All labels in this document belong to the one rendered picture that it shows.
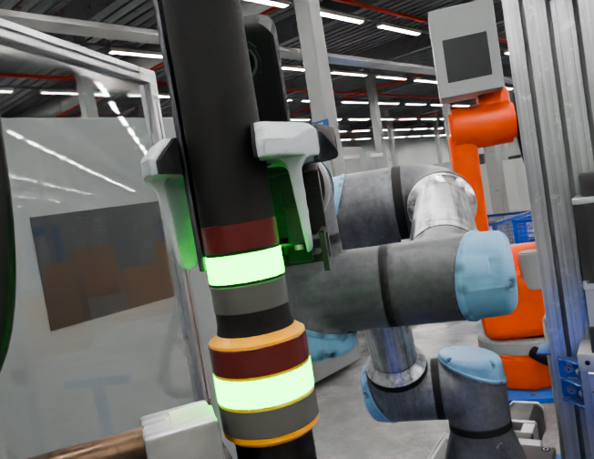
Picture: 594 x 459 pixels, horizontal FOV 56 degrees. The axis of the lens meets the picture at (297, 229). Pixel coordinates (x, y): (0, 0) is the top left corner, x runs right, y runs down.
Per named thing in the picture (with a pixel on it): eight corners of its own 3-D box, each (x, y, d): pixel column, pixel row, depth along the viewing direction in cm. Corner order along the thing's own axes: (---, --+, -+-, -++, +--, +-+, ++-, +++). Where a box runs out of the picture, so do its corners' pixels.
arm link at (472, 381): (516, 430, 100) (505, 356, 100) (439, 433, 104) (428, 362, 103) (508, 403, 112) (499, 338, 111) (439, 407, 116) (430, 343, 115)
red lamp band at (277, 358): (224, 388, 22) (219, 358, 22) (204, 363, 26) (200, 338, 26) (324, 361, 24) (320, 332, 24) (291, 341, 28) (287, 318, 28)
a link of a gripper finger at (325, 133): (350, 150, 26) (328, 163, 35) (345, 117, 26) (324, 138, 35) (250, 166, 26) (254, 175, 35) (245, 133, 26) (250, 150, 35)
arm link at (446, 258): (480, 219, 92) (527, 353, 46) (413, 228, 95) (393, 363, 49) (471, 148, 89) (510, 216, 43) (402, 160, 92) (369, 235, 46)
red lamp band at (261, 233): (212, 257, 23) (207, 227, 23) (199, 254, 26) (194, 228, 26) (290, 242, 24) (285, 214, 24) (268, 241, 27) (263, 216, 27)
